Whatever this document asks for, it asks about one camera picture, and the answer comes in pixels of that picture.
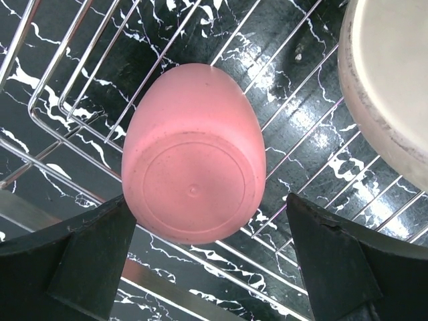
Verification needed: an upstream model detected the pink plastic cup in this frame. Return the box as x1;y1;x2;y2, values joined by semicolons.
121;63;266;244

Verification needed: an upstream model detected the white scalloped plate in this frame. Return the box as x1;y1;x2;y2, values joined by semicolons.
338;0;427;191

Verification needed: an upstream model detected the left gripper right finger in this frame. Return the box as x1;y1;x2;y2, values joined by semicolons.
286;193;427;320

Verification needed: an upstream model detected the wire dish rack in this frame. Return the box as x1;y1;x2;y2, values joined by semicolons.
1;1;427;320

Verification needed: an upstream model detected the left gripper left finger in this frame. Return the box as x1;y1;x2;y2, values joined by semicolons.
1;195;136;320

